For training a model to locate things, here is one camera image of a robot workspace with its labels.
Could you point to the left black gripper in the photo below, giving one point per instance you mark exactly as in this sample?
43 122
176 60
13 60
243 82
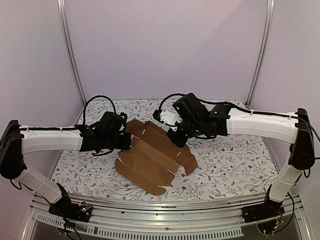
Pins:
125 145

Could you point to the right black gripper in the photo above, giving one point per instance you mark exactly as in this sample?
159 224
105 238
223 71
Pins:
175 138

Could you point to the brown cardboard box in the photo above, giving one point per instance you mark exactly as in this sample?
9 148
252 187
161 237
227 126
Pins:
152 160

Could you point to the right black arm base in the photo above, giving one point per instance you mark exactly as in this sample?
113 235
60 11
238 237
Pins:
262 211

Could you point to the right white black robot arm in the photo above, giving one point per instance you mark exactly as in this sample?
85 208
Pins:
192 119

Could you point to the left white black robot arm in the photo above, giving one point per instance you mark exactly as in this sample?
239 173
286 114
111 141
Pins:
109 133

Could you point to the floral patterned table mat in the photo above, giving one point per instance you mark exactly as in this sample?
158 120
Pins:
228 166

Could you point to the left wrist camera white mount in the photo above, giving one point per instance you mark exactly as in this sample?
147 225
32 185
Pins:
124 117

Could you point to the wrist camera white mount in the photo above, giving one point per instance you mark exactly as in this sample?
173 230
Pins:
167 118
124 117

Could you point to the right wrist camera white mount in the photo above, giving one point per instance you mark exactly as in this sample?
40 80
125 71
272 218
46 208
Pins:
167 118

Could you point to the aluminium front rail frame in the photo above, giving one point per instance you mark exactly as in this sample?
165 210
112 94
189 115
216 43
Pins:
215 219

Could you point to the left aluminium corner post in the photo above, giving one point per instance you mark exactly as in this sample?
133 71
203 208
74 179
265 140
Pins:
61 5

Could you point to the aluminium corner post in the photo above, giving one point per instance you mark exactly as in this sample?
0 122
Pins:
262 51
61 5

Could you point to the right aluminium corner post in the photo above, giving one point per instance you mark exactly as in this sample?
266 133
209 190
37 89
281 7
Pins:
262 51

